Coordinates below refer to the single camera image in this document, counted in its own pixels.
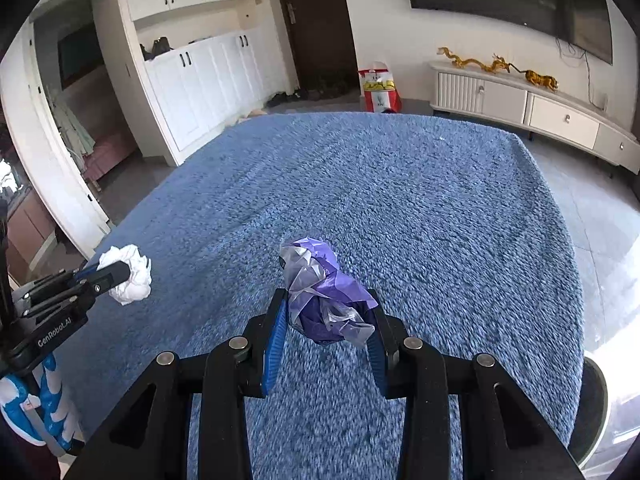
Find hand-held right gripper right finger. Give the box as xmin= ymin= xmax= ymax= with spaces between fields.
xmin=367 ymin=302 xmax=586 ymax=480

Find television cables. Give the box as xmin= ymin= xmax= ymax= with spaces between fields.
xmin=554 ymin=36 xmax=608 ymax=111

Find white television cabinet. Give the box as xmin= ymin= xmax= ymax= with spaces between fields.
xmin=428 ymin=60 xmax=640 ymax=177

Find pale green cloth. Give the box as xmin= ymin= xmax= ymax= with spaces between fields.
xmin=47 ymin=89 xmax=94 ymax=162

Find row of dark shoes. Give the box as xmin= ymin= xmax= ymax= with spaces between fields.
xmin=265 ymin=84 xmax=352 ymax=109

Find white tissue ball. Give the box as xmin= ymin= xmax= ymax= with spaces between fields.
xmin=97 ymin=244 xmax=152 ymax=306

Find blue and white sneaker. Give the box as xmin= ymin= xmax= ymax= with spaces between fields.
xmin=0 ymin=352 xmax=86 ymax=457

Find pink bed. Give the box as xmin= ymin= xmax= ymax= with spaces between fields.
xmin=80 ymin=130 xmax=137 ymax=187

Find dark brown door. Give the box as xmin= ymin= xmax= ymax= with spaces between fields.
xmin=270 ymin=0 xmax=361 ymax=92

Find white built-in cabinet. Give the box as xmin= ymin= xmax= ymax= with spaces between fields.
xmin=112 ymin=0 xmax=301 ymax=167

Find dark bag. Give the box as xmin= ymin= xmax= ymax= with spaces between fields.
xmin=139 ymin=37 xmax=174 ymax=61

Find blue fluffy blanket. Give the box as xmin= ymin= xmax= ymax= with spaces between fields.
xmin=50 ymin=111 xmax=586 ymax=480

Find dark framed screen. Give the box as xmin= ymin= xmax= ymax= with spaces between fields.
xmin=56 ymin=22 xmax=104 ymax=91

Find purple plastic bag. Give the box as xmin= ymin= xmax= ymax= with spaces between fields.
xmin=278 ymin=236 xmax=380 ymax=347

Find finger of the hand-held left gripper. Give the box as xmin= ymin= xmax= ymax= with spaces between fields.
xmin=21 ymin=261 xmax=132 ymax=322
xmin=17 ymin=262 xmax=104 ymax=305

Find gold tiger figurine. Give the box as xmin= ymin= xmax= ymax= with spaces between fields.
xmin=523 ymin=70 xmax=560 ymax=94

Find long gold dragon figurine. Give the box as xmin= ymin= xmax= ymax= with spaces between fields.
xmin=437 ymin=46 xmax=495 ymax=72

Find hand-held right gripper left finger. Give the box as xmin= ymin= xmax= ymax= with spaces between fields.
xmin=62 ymin=287 xmax=290 ymax=480

